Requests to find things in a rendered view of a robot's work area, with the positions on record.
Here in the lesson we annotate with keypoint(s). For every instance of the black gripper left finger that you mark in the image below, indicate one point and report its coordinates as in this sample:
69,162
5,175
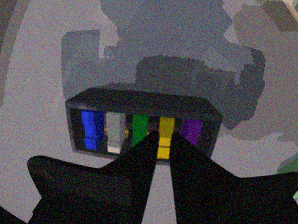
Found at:
120,188

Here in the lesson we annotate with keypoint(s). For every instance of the black fuse block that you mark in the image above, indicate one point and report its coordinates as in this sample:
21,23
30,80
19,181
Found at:
100,121

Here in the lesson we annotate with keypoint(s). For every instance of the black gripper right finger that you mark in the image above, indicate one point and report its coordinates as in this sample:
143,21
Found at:
205,193

